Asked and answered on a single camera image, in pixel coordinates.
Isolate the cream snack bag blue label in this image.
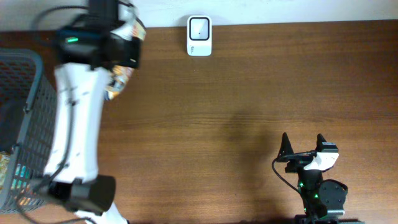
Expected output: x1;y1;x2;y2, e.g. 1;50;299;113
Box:
104;3;146;101

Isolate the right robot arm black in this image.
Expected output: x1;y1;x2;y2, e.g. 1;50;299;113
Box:
271;133;361;224

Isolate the white barcode scanner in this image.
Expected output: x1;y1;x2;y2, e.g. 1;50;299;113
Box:
187;15;213;57

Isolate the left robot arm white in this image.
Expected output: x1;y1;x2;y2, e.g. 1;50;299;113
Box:
29;1;146;223

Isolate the grey plastic mesh basket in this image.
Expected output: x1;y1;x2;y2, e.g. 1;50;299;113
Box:
1;49;57;214

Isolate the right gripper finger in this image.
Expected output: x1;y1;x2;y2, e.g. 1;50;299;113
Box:
278;133;294;158
315;133;326;151

